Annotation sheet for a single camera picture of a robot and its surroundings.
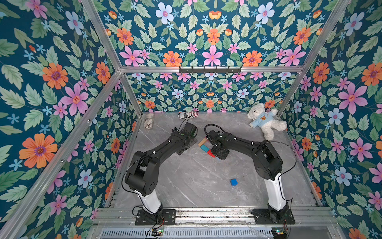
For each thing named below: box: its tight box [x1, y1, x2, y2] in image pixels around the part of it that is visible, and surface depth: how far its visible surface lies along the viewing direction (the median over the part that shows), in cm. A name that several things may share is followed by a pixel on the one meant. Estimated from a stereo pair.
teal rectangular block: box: [199, 144, 210, 153], surface depth 100 cm
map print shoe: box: [143, 112, 155, 130], surface depth 113 cm
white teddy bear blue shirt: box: [247, 102, 288, 141], surface depth 107 cm
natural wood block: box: [197, 137, 208, 147], surface depth 103 cm
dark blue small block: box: [230, 178, 238, 187], surface depth 86 cm
